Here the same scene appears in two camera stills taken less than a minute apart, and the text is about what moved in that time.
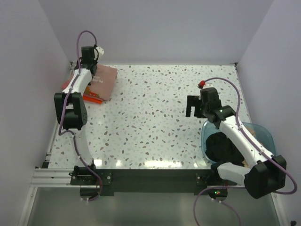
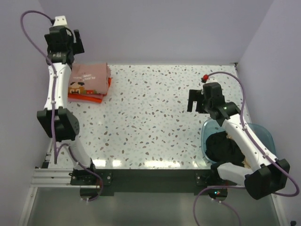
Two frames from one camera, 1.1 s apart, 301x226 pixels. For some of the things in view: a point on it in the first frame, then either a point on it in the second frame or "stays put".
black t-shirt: [219, 148] stays put
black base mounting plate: [204, 181] stays put
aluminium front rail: [62, 178] stays put
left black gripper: [95, 60] → [78, 48]
